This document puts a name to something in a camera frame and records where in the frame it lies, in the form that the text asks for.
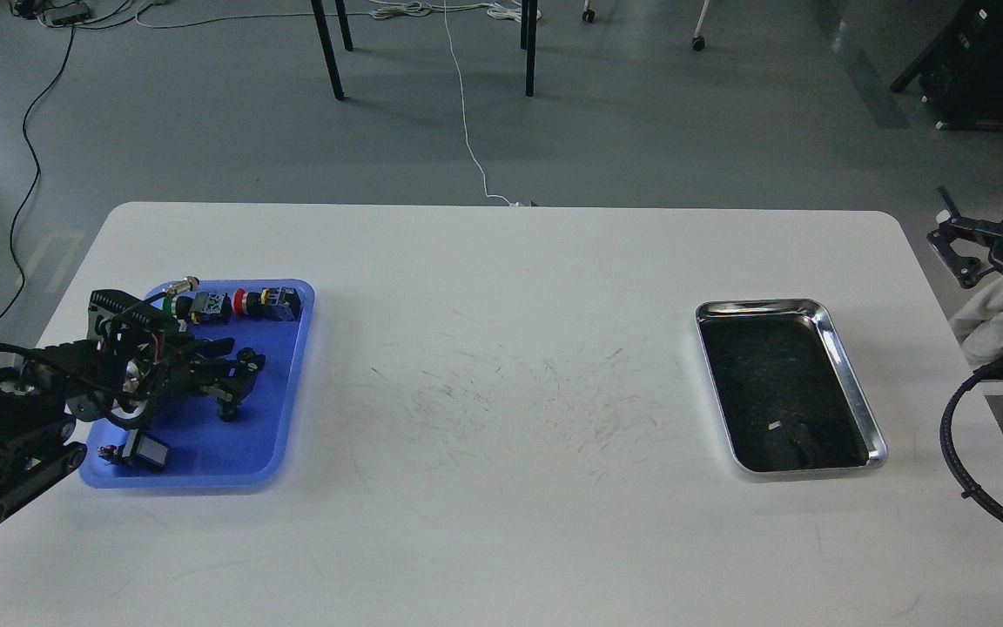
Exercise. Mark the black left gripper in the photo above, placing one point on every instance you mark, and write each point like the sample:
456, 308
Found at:
143, 362

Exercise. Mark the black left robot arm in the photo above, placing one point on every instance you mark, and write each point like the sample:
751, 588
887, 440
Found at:
36, 446

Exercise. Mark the silver metal tray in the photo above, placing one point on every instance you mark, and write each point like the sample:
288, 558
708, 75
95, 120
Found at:
790, 403

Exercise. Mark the white cloth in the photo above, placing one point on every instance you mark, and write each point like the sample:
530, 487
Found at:
978, 325

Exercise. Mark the black cabinet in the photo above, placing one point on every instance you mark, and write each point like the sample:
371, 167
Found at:
960, 73

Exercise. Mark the black table leg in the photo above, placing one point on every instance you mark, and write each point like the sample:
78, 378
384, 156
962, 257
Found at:
344, 25
328, 53
530, 13

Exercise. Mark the black power strip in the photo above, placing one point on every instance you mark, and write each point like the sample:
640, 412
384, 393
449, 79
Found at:
59, 16

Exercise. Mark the green push button switch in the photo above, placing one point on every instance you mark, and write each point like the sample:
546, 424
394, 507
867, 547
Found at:
202, 308

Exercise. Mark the red push button switch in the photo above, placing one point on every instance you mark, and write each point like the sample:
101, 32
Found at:
274, 304

